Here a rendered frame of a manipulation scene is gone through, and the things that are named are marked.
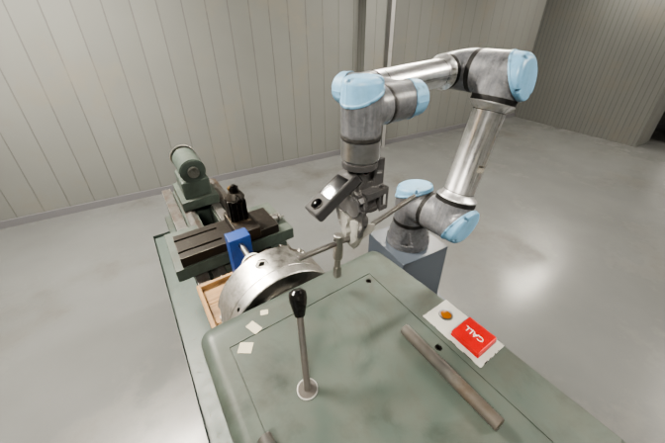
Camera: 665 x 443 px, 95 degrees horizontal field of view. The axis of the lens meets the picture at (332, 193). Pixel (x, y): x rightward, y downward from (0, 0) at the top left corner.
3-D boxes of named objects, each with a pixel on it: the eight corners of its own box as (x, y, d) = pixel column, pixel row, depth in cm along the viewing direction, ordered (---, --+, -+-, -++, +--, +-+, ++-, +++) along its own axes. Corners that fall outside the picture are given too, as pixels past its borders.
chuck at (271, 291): (341, 317, 100) (326, 249, 82) (253, 382, 88) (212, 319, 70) (335, 310, 102) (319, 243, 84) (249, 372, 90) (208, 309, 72)
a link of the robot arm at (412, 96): (393, 72, 66) (354, 78, 60) (436, 78, 58) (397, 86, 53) (390, 109, 70) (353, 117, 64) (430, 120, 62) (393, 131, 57)
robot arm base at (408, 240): (409, 222, 120) (412, 201, 115) (437, 244, 109) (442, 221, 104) (378, 234, 114) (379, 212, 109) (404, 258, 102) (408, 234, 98)
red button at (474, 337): (495, 344, 59) (498, 337, 58) (476, 361, 57) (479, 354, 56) (467, 321, 64) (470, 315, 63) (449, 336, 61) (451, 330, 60)
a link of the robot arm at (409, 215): (408, 204, 114) (413, 171, 107) (438, 220, 104) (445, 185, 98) (385, 215, 107) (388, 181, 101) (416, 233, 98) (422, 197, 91)
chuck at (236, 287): (335, 310, 102) (319, 243, 84) (249, 372, 90) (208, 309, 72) (322, 293, 109) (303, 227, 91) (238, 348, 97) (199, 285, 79)
